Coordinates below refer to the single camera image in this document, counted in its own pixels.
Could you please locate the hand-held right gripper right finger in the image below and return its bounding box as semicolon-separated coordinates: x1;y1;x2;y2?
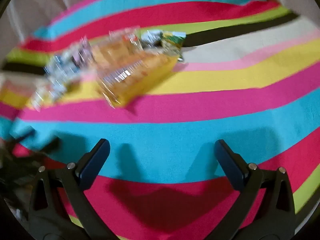
214;139;297;234

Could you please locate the blue snack packet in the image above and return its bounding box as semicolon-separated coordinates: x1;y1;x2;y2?
44;54;82;89

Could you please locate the orange snack packet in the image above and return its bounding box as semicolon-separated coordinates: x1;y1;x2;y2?
91;26;179;109

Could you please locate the striped colourful tablecloth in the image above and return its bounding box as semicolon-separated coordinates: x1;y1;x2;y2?
0;0;320;240

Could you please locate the small white blue packet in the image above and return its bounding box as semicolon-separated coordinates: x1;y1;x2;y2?
140;29;162;49

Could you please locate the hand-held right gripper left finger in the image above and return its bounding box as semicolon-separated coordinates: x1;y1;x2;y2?
27;138;111;234

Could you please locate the pink silver snack packet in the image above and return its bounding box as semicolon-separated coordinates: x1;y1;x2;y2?
74;36;97;64

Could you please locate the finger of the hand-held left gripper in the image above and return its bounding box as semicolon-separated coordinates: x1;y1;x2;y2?
36;137;62;154

